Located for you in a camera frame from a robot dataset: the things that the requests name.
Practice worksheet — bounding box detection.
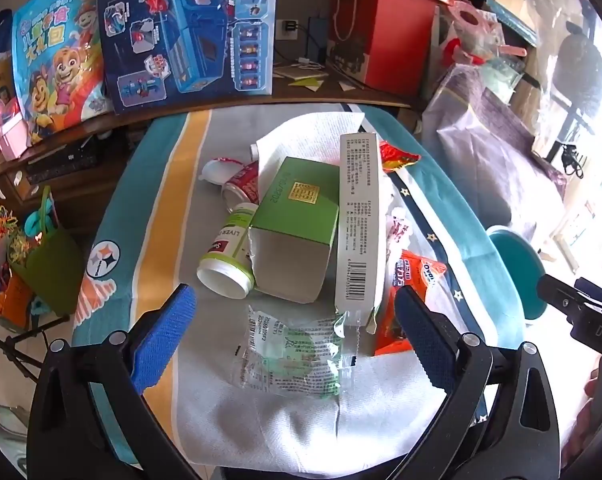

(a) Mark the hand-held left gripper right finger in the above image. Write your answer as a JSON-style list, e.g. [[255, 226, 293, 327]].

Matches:
[[393, 285, 562, 480]]

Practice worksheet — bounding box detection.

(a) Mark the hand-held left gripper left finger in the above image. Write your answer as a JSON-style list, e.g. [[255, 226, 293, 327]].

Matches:
[[27, 283, 216, 480]]

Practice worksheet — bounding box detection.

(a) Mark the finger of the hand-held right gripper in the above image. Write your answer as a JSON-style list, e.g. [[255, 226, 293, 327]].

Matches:
[[575, 276, 602, 307], [537, 271, 590, 318]]

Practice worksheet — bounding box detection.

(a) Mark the orange snack packet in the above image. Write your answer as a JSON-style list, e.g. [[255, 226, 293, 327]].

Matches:
[[373, 250, 449, 357]]

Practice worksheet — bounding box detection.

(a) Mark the white pill bottle green label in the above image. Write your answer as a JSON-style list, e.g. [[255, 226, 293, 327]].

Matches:
[[197, 202, 260, 301]]

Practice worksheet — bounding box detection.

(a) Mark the white red candy wrapper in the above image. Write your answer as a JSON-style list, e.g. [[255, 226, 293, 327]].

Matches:
[[383, 195, 414, 261]]

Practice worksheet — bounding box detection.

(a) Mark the clear plastic wrapper green print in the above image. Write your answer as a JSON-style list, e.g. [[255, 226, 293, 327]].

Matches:
[[233, 304, 376, 401]]

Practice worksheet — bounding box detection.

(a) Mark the long white cardboard box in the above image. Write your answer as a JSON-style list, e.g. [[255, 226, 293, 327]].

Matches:
[[334, 132, 388, 333]]

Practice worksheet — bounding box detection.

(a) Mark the red soda can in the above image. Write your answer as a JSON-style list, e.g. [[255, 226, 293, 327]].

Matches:
[[221, 161, 262, 213]]

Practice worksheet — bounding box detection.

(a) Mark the green cardboard box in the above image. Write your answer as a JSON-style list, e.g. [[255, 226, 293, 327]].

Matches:
[[248, 156, 340, 305]]

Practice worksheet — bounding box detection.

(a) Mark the red snack wrapper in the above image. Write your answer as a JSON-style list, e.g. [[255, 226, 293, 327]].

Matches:
[[378, 141, 424, 173]]

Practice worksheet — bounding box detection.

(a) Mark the white paper towel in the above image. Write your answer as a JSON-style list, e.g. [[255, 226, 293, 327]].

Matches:
[[251, 111, 366, 191]]

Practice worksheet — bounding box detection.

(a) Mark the striped teal tablecloth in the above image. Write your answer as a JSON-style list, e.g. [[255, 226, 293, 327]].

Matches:
[[71, 102, 526, 480]]

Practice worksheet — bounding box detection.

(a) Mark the green paper bag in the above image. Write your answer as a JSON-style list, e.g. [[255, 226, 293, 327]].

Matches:
[[18, 185, 86, 318]]

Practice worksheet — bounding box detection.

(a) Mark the black tripod stand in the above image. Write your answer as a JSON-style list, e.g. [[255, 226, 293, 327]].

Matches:
[[0, 305, 72, 391]]

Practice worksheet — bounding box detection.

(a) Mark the purple paper bag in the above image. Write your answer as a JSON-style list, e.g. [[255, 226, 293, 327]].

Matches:
[[421, 66, 568, 251]]

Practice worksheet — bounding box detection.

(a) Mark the white plastic lid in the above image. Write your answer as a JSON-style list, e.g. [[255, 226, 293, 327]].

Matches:
[[199, 156, 244, 187]]

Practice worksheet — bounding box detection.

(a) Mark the black keyboard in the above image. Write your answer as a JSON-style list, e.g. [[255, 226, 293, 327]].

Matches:
[[26, 135, 99, 186]]

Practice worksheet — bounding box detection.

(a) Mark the dark round object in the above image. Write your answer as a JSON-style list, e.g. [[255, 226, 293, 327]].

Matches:
[[556, 30, 602, 106]]

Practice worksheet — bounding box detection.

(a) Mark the pink gift box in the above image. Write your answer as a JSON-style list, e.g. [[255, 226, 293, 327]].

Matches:
[[0, 112, 29, 158]]

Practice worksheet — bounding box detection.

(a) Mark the wooden desk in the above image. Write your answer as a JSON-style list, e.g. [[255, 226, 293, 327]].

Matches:
[[0, 60, 416, 241]]

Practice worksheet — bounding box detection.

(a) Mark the pink white plastic bag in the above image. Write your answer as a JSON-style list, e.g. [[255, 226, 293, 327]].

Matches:
[[443, 0, 526, 68]]

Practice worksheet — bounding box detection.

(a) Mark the folded yellow paper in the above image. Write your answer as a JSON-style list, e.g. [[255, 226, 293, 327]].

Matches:
[[288, 67, 326, 92]]

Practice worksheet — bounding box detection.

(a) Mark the cartoon gift bag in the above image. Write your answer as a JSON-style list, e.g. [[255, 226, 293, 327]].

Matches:
[[12, 0, 116, 148]]

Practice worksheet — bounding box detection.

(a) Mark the blue toy box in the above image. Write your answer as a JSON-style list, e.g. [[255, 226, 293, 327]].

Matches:
[[97, 0, 280, 115]]

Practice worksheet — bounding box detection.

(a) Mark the red gift bag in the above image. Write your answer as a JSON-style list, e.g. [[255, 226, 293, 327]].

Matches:
[[327, 0, 440, 98]]

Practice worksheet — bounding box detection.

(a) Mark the black cable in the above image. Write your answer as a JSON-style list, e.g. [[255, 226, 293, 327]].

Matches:
[[561, 142, 589, 178]]

